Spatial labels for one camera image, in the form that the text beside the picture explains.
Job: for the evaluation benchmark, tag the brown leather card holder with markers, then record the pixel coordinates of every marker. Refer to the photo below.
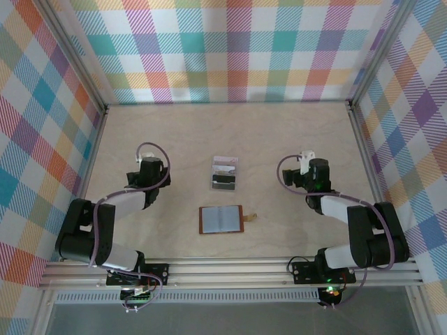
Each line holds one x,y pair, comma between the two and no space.
227,220

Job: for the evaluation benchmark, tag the clear acrylic card stand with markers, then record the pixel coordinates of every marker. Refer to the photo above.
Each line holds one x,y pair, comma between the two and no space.
225,190

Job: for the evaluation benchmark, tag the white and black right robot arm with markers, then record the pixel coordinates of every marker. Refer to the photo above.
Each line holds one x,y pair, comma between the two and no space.
335,207

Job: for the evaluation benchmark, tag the aluminium upright frame post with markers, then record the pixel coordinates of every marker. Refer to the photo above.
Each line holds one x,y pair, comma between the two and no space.
379,52
73,52

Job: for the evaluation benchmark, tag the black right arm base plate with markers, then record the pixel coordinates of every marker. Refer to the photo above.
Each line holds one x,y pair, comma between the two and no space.
304,272

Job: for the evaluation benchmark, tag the aluminium side rail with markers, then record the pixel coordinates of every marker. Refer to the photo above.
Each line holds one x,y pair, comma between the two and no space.
372,174
89,174

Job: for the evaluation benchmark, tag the pink credit card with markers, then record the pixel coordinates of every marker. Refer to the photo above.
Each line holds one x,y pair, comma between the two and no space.
225,160

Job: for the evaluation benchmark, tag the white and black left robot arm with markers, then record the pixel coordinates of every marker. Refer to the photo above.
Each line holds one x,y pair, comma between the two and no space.
129,202

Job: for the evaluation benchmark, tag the wide aluminium base rail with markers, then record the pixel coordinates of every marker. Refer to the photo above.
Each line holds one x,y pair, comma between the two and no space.
227,272

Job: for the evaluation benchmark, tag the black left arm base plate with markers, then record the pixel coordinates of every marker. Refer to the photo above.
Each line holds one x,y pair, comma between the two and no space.
160,272

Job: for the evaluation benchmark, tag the aluminium lower frame post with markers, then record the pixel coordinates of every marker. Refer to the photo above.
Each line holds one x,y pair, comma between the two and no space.
420,314
41,314

